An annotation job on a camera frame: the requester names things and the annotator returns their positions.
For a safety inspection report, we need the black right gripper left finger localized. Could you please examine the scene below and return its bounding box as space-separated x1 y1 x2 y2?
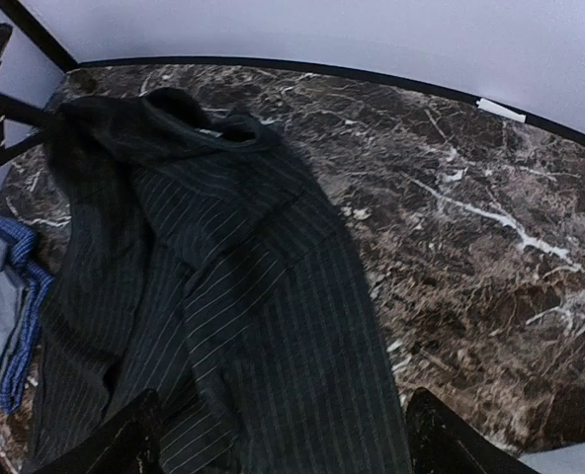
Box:
37 389 162 474

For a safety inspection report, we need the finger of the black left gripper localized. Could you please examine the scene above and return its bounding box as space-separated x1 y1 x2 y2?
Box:
0 93 54 121
0 129 50 158

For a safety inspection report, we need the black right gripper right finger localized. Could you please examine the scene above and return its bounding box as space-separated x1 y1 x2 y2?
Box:
405 387 538 474

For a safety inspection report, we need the black pinstriped long sleeve shirt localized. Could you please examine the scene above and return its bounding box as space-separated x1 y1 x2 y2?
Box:
27 88 410 473

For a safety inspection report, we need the folded blue checked shirt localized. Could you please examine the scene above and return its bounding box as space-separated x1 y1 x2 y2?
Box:
0 215 53 414

